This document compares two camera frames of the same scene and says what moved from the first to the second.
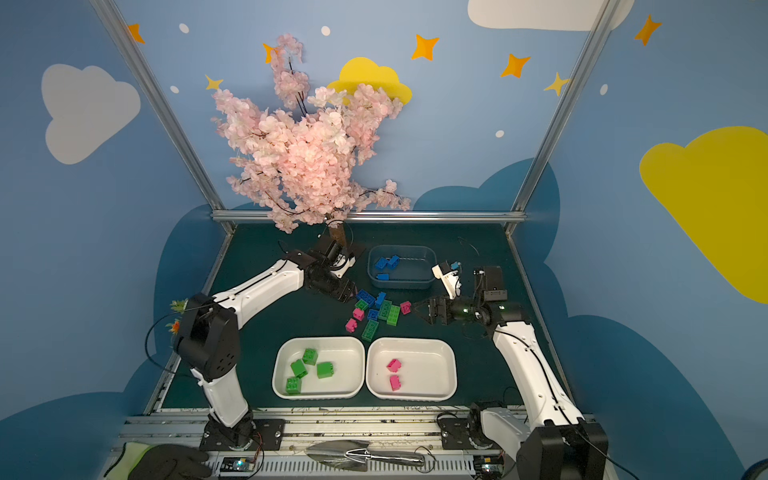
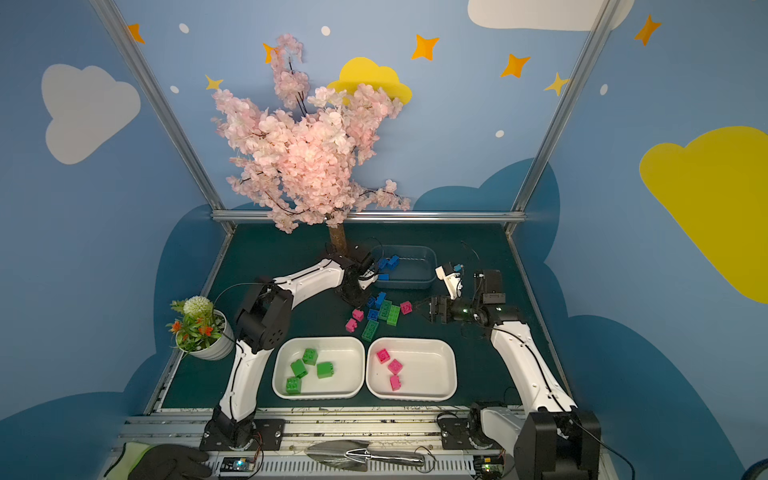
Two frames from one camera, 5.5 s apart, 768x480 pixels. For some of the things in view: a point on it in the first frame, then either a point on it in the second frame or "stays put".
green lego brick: x=324 y=370 stays put
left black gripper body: x=335 y=241 to x=365 y=264
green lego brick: x=298 y=368 stays put
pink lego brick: x=394 y=365 stays put
